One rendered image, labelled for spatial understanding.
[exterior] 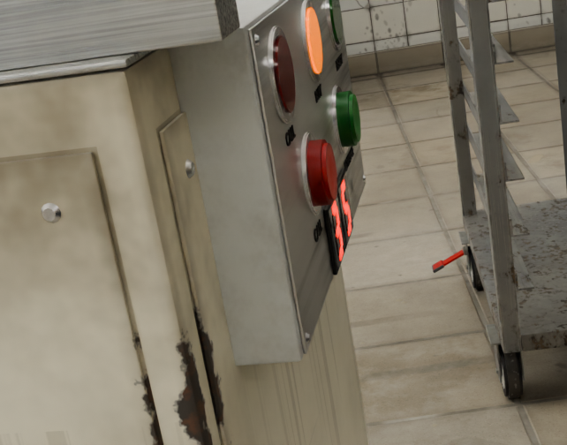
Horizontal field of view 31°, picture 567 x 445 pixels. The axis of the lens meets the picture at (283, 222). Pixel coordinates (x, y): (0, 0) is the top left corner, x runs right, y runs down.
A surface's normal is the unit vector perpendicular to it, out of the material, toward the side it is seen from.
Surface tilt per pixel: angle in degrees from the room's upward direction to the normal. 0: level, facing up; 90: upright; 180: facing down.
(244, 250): 90
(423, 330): 0
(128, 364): 90
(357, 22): 90
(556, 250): 0
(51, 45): 90
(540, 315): 0
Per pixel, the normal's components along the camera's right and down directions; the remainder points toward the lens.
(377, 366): -0.16, -0.94
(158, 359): -0.18, 0.34
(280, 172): 0.97, -0.09
